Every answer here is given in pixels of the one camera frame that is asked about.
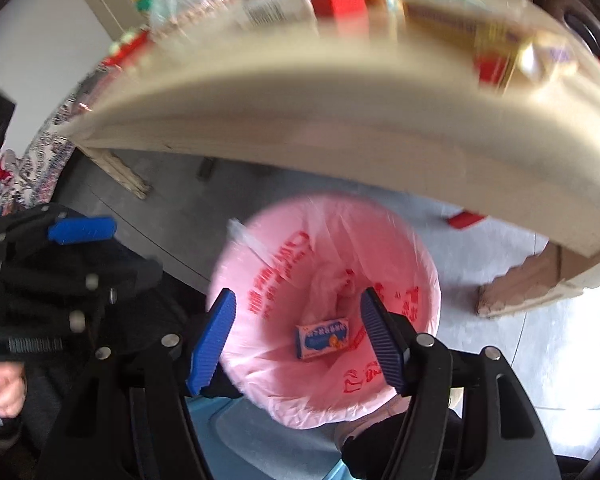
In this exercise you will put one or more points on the person's black pants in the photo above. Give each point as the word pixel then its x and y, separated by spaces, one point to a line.
pixel 40 410

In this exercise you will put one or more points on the gold red box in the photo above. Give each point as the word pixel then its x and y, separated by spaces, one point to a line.
pixel 460 30

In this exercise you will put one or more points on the beige coffee table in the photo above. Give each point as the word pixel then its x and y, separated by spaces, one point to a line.
pixel 330 125

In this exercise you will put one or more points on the person's left hand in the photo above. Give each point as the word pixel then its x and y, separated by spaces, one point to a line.
pixel 2 390

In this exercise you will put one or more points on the red green decoration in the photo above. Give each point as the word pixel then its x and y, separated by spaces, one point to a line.
pixel 125 50

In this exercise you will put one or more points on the light blue plastic stool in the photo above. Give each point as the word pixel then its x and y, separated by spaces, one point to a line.
pixel 260 440

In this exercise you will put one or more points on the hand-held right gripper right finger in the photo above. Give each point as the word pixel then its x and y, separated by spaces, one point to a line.
pixel 380 340

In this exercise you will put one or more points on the black white patterned cloth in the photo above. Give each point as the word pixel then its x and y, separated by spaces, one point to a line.
pixel 45 150

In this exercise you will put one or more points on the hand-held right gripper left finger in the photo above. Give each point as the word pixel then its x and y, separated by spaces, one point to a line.
pixel 212 345

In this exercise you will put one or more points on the small purple white box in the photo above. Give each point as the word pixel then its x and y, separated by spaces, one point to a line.
pixel 555 57

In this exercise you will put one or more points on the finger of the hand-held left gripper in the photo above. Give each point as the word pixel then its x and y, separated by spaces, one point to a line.
pixel 82 230
pixel 130 275

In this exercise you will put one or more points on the clear plastic bag of nuts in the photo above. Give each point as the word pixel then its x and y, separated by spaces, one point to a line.
pixel 190 0

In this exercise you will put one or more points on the small blue printed box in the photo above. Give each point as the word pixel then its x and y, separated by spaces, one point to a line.
pixel 324 338

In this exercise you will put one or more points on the red paper scrap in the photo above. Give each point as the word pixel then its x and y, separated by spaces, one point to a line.
pixel 465 220

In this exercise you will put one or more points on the red white printed cloth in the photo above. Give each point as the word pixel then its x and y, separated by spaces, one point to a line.
pixel 0 175

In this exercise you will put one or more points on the white barcode box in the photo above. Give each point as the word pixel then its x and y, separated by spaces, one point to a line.
pixel 275 7

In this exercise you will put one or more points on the pink plastic bin bag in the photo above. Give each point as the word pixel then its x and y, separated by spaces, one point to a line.
pixel 280 370

